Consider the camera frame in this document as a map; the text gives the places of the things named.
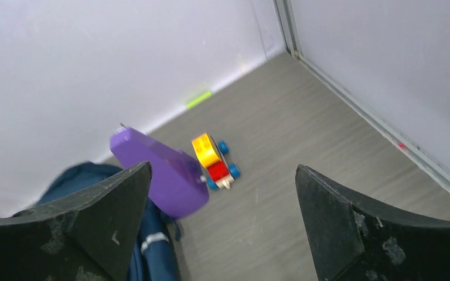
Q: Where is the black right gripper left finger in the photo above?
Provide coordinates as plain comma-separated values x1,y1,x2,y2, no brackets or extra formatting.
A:
0,162,152,280

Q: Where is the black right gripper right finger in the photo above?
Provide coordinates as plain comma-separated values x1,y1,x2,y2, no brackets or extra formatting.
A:
295,165,450,280

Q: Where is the navy blue backpack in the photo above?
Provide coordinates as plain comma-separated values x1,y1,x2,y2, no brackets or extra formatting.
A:
36,162,180,281

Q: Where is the purple metronome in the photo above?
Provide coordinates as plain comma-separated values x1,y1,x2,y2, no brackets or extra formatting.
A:
110,127,209,219

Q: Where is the toy block car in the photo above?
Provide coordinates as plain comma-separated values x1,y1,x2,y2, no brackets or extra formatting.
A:
191,133,241,190

